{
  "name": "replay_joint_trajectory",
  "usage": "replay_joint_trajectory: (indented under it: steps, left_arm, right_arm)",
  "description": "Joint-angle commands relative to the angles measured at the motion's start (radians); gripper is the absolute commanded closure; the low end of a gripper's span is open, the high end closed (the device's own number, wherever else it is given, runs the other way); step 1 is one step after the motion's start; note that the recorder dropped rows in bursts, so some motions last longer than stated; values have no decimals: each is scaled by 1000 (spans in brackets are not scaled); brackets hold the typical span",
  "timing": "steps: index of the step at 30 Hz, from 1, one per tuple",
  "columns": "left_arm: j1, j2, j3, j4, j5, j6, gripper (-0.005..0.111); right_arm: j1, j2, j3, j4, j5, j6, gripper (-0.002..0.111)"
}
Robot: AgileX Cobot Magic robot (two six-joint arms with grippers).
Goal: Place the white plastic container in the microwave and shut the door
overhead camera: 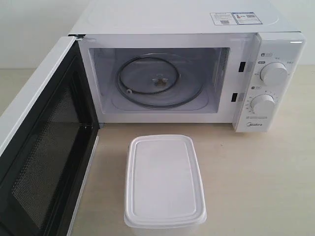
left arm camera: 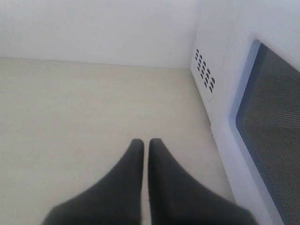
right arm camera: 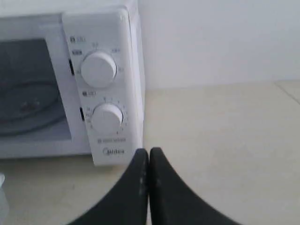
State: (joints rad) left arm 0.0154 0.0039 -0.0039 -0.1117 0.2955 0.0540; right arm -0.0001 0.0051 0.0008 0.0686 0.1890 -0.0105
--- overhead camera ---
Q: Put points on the glass turntable plate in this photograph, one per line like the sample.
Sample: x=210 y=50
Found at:
x=159 y=80

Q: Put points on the white plastic lidded container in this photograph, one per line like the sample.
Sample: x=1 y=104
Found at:
x=164 y=194

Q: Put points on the white microwave oven body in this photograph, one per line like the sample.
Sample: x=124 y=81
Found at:
x=111 y=32

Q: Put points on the blue white warning sticker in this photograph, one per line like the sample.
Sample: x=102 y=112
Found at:
x=235 y=18

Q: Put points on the white control knob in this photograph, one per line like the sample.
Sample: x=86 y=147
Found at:
x=274 y=74
x=263 y=104

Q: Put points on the white upper control knob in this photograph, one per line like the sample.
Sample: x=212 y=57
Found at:
x=274 y=74

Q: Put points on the white lower control knob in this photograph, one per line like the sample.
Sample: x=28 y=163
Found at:
x=263 y=104

